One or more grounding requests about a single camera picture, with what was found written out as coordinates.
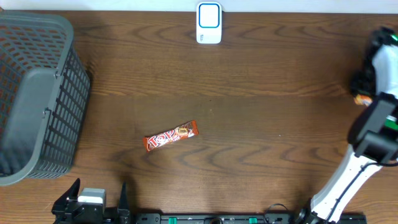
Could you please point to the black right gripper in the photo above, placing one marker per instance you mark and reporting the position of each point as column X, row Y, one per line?
column 359, row 86

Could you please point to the grey plastic basket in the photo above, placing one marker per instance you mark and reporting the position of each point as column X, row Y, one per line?
column 44, row 96

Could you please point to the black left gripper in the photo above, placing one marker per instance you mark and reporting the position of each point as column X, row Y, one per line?
column 58, row 208

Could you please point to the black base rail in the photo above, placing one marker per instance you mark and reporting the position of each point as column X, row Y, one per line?
column 275, row 214

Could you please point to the orange snack box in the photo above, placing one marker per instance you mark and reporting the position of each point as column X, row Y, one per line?
column 362, row 100

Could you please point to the orange chocolate bar wrapper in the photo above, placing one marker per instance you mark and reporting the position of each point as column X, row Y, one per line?
column 181, row 132

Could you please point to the white barcode scanner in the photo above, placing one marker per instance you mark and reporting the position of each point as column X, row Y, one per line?
column 209, row 23

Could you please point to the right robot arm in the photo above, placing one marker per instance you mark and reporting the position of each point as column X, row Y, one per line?
column 372, row 138

